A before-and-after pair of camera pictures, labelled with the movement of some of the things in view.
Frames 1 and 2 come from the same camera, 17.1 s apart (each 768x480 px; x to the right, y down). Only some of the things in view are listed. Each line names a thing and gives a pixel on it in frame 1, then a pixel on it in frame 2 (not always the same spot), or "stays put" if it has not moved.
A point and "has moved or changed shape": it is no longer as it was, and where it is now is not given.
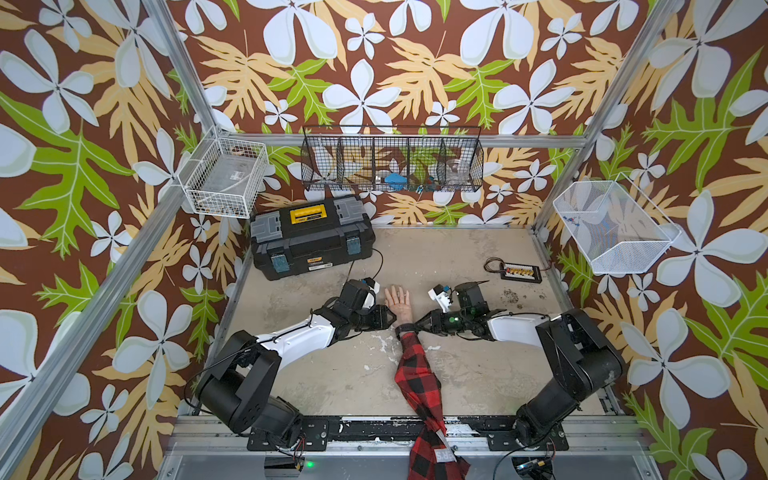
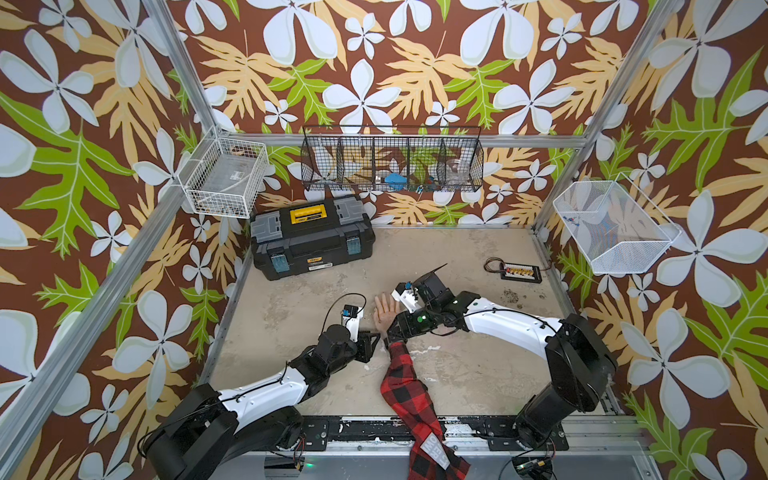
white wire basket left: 223,176 stays put
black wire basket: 391,158 stays put
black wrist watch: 407,327 has moved or changed shape
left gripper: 381,321 -> 364,346
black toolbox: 310,237 stays put
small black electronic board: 520,272 stays put
